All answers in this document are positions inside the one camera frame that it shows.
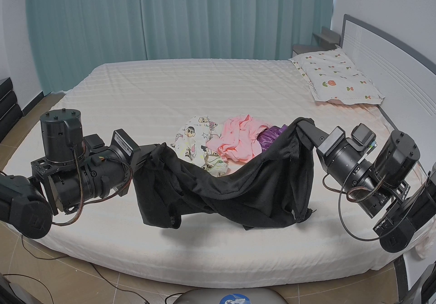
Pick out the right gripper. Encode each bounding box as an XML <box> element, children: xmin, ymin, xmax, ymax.
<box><xmin>316</xmin><ymin>126</ymin><xmax>384</xmax><ymax>196</ymax></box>

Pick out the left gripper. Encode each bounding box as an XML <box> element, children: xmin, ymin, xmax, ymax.
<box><xmin>51</xmin><ymin>129</ymin><xmax>141</xmax><ymax>213</ymax></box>

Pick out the black T-shirt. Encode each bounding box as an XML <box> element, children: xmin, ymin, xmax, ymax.
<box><xmin>132</xmin><ymin>117</ymin><xmax>318</xmax><ymax>230</ymax></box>

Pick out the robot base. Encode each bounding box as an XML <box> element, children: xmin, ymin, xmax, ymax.
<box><xmin>177</xmin><ymin>287</ymin><xmax>283</xmax><ymax>304</ymax></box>

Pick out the purple garment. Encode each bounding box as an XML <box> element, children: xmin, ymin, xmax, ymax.
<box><xmin>257</xmin><ymin>124</ymin><xmax>290</xmax><ymax>153</ymax></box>

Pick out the white printed pillow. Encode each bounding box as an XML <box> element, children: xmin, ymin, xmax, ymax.
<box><xmin>288</xmin><ymin>48</ymin><xmax>386</xmax><ymax>106</ymax></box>

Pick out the white printed pyjama top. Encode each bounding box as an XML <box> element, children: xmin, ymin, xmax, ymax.
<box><xmin>170</xmin><ymin>115</ymin><xmax>229</xmax><ymax>178</ymax></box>

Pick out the pink garment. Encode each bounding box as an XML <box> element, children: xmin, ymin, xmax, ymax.
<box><xmin>206</xmin><ymin>114</ymin><xmax>273</xmax><ymax>163</ymax></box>

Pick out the dark grey chest of drawers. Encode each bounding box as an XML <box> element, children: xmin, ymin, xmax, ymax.
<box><xmin>0</xmin><ymin>77</ymin><xmax>24</xmax><ymax>141</ymax></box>

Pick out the grey bedside table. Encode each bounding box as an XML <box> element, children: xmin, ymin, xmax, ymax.
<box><xmin>292</xmin><ymin>27</ymin><xmax>341</xmax><ymax>56</ymax></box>

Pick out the blue-green curtain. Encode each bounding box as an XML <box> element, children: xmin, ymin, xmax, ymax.
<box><xmin>140</xmin><ymin>0</ymin><xmax>336</xmax><ymax>61</ymax></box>
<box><xmin>25</xmin><ymin>0</ymin><xmax>148</xmax><ymax>95</ymax></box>

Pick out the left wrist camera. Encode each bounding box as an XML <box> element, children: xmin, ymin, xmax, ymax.
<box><xmin>83</xmin><ymin>133</ymin><xmax>107</xmax><ymax>156</ymax></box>

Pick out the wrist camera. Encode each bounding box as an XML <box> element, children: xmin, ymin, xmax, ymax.
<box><xmin>83</xmin><ymin>133</ymin><xmax>107</xmax><ymax>156</ymax></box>
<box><xmin>351</xmin><ymin>123</ymin><xmax>378</xmax><ymax>154</ymax></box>

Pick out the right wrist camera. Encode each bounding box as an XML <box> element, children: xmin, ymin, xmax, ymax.
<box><xmin>351</xmin><ymin>123</ymin><xmax>378</xmax><ymax>154</ymax></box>

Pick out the black cable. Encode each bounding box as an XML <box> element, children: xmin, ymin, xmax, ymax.
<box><xmin>89</xmin><ymin>262</ymin><xmax>152</xmax><ymax>304</ymax></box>
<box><xmin>51</xmin><ymin>148</ymin><xmax>86</xmax><ymax>227</ymax></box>
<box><xmin>323</xmin><ymin>173</ymin><xmax>387</xmax><ymax>242</ymax></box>

